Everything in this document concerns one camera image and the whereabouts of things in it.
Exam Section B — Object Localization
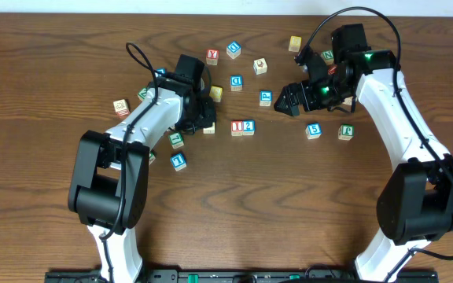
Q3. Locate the red I wooden block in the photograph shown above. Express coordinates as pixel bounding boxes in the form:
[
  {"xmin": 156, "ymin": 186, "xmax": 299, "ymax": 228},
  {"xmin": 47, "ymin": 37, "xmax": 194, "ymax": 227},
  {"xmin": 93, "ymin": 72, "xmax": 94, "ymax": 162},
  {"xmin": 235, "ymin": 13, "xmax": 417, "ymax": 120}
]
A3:
[{"xmin": 231, "ymin": 120, "xmax": 244, "ymax": 136}]

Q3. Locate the blue 2 wooden block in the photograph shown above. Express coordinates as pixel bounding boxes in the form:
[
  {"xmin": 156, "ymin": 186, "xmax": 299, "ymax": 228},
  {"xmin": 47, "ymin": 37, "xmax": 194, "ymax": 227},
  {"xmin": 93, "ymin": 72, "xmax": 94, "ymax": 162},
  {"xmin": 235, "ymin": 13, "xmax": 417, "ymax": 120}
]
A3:
[{"xmin": 242, "ymin": 119, "xmax": 256, "ymax": 135}]

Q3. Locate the red A wooden block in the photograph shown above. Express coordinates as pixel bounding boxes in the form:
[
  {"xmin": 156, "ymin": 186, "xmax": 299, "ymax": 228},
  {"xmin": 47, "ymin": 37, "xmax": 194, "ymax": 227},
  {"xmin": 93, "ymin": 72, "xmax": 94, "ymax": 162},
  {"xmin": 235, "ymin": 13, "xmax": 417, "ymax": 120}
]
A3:
[{"xmin": 203, "ymin": 123, "xmax": 215, "ymax": 134}]

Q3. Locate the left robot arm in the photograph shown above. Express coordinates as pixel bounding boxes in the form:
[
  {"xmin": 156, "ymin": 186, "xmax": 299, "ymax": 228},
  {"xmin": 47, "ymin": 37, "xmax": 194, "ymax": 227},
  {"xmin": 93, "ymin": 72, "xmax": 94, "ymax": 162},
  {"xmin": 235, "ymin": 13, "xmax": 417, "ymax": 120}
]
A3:
[{"xmin": 68, "ymin": 55, "xmax": 216, "ymax": 282}]

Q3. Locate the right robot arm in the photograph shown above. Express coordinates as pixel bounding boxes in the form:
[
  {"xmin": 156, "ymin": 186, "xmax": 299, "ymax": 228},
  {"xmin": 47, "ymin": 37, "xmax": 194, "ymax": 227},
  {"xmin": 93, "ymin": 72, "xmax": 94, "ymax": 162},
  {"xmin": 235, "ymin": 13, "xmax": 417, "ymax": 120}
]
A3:
[{"xmin": 274, "ymin": 24, "xmax": 453, "ymax": 282}]

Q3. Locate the red M wooden block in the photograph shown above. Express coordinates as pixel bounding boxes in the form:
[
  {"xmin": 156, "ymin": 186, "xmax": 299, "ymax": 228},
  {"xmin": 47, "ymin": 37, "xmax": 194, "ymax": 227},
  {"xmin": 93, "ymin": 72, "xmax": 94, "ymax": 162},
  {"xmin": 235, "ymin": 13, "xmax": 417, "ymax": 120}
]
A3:
[{"xmin": 328, "ymin": 64, "xmax": 337, "ymax": 75}]

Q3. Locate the blue p wooden block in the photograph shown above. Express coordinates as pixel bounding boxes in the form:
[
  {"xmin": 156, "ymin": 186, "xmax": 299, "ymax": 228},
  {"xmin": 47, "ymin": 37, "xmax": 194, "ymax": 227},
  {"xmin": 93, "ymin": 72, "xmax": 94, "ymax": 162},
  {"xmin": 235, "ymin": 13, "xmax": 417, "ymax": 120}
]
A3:
[
  {"xmin": 260, "ymin": 90, "xmax": 272, "ymax": 107},
  {"xmin": 156, "ymin": 68, "xmax": 167, "ymax": 76}
]

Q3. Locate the yellow S wooden block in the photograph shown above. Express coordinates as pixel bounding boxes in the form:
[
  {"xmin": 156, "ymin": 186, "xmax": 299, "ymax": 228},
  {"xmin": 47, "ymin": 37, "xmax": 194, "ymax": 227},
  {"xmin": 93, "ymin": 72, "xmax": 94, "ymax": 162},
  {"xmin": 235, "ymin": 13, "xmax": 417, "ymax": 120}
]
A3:
[{"xmin": 209, "ymin": 86, "xmax": 223, "ymax": 103}]

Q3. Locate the plain animal wooden block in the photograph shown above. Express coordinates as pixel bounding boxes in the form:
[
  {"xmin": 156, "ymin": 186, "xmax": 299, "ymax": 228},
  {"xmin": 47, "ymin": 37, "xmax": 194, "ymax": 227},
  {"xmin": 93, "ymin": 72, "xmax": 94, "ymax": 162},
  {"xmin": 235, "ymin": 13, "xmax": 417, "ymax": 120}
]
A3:
[{"xmin": 343, "ymin": 96, "xmax": 357, "ymax": 106}]

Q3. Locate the green L wooden block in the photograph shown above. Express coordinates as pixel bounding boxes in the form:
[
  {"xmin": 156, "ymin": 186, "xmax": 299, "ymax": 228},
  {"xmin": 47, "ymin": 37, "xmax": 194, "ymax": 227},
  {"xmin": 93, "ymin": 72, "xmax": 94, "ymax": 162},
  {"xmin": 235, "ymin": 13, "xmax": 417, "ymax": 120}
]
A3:
[{"xmin": 168, "ymin": 132, "xmax": 184, "ymax": 149}]

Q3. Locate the green N wooden block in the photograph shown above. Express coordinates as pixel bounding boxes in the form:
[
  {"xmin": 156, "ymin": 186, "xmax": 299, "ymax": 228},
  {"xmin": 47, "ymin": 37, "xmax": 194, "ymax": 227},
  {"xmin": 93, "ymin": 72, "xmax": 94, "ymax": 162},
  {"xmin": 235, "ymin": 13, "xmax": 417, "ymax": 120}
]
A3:
[{"xmin": 321, "ymin": 50, "xmax": 334, "ymax": 65}]

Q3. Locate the blue 5 wooden block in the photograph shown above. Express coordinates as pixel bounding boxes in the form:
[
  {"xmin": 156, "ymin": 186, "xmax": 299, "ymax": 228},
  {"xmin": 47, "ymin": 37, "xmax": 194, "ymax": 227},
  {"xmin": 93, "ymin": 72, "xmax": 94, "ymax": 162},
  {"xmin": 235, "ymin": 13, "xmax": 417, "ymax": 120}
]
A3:
[{"xmin": 305, "ymin": 123, "xmax": 322, "ymax": 140}]

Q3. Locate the plain picture wooden block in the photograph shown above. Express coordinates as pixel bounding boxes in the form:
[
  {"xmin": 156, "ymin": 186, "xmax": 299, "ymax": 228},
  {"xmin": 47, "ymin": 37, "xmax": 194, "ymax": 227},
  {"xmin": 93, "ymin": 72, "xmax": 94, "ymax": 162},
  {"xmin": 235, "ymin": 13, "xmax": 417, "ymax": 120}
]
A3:
[{"xmin": 253, "ymin": 58, "xmax": 267, "ymax": 75}]

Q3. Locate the green J wooden block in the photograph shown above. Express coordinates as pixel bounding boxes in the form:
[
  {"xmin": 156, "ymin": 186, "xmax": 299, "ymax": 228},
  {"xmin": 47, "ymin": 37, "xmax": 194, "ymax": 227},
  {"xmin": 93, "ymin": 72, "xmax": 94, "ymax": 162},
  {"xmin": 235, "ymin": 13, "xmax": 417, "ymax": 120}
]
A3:
[{"xmin": 337, "ymin": 124, "xmax": 355, "ymax": 141}]

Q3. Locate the blue D centre wooden block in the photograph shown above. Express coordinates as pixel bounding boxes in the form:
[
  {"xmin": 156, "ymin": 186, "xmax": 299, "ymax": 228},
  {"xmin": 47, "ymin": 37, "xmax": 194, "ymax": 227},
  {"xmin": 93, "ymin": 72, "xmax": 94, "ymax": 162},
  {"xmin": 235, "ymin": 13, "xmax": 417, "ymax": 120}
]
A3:
[{"xmin": 230, "ymin": 75, "xmax": 243, "ymax": 91}]

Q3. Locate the blue d wooden block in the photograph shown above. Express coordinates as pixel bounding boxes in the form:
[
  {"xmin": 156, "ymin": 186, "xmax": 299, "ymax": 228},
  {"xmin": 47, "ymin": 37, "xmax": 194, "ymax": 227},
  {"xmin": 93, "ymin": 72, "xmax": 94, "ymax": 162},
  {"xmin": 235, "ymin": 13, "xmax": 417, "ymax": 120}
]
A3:
[
  {"xmin": 226, "ymin": 41, "xmax": 241, "ymax": 60},
  {"xmin": 230, "ymin": 75, "xmax": 243, "ymax": 91}
]

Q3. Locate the blue T wooden block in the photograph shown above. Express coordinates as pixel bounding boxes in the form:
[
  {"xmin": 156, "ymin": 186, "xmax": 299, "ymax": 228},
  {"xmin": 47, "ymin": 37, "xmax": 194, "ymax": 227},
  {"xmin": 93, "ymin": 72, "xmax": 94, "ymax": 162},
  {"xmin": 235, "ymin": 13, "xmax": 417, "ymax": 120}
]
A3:
[{"xmin": 170, "ymin": 153, "xmax": 187, "ymax": 171}]

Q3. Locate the yellow far wooden block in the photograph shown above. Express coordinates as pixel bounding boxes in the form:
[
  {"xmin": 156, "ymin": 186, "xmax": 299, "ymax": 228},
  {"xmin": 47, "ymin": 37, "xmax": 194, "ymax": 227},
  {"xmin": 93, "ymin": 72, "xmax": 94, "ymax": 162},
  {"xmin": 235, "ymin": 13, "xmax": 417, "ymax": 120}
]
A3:
[{"xmin": 288, "ymin": 35, "xmax": 302, "ymax": 53}]

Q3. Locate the blue P left wooden block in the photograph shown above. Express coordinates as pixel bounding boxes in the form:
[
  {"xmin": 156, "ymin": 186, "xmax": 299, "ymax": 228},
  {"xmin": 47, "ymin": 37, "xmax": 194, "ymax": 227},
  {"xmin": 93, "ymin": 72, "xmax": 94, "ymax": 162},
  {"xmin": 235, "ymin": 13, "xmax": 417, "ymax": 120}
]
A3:
[{"xmin": 156, "ymin": 68, "xmax": 167, "ymax": 76}]

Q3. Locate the red Y wooden block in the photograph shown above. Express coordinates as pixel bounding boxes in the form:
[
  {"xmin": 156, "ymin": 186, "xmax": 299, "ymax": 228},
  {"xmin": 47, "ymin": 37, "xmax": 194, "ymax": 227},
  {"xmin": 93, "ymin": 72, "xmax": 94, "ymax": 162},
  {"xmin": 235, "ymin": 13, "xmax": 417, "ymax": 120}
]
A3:
[{"xmin": 206, "ymin": 50, "xmax": 219, "ymax": 65}]

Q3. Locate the green Z wooden block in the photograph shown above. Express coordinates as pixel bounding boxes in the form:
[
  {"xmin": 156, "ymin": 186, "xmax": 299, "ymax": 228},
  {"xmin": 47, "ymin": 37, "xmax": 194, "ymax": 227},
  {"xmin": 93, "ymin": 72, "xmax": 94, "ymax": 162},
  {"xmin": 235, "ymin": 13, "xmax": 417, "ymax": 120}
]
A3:
[{"xmin": 138, "ymin": 87, "xmax": 147, "ymax": 101}]

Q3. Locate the green 4 wooden block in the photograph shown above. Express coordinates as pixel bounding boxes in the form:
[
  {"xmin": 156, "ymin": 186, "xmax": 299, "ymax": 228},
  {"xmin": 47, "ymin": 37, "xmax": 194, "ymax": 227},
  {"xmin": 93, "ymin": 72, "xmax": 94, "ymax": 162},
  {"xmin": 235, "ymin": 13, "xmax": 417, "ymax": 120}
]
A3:
[{"xmin": 149, "ymin": 152, "xmax": 156, "ymax": 164}]

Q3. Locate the blue D far wooden block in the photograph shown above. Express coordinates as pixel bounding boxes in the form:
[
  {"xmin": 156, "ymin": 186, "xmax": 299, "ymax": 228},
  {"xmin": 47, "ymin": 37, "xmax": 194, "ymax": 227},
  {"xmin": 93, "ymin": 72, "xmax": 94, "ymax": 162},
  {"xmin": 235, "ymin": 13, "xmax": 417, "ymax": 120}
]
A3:
[{"xmin": 226, "ymin": 41, "xmax": 241, "ymax": 60}]

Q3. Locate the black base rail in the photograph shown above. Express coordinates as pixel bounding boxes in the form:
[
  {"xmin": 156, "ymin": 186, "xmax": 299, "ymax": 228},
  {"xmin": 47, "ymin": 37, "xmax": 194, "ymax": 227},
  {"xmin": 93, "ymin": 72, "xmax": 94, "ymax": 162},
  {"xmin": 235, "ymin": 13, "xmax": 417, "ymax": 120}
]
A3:
[{"xmin": 44, "ymin": 266, "xmax": 440, "ymax": 283}]

